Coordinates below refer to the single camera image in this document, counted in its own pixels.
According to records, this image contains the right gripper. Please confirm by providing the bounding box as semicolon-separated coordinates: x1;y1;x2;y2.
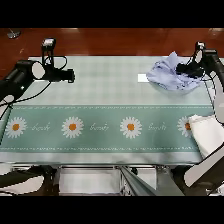
175;61;205;80

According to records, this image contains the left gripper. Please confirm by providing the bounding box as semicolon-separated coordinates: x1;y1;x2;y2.
44;64;76;85

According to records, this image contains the light blue shirt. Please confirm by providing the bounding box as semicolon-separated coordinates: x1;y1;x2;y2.
145;51;205;93

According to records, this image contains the white garment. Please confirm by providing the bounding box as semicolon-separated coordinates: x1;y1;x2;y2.
187;113;224;161

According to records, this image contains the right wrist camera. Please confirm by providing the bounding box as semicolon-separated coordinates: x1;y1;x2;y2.
194;41;206;64

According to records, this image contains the black cable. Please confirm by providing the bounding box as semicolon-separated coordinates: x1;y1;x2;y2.
0;80;53;120

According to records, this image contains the silver frame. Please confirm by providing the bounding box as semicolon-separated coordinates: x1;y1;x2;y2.
0;162;224;197

